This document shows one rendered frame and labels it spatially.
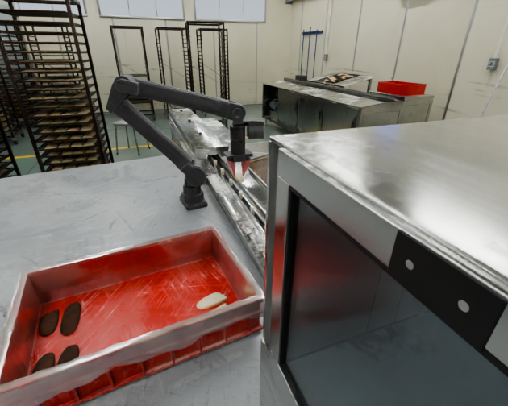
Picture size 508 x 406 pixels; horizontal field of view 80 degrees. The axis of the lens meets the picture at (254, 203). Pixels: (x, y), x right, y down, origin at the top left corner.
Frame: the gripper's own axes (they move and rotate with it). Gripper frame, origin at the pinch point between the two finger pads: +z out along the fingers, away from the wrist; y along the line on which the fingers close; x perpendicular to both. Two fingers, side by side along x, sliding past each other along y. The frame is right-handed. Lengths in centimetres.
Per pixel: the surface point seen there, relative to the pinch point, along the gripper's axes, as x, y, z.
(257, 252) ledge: -41.9, -7.9, 7.2
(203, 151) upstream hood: 45.4, -4.9, 3.2
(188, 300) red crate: -50, -29, 11
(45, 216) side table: 12, -72, 11
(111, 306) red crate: -45, -47, 11
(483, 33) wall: 185, 370, -61
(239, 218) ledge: -21.6, -7.0, 7.2
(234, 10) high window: 699, 217, -127
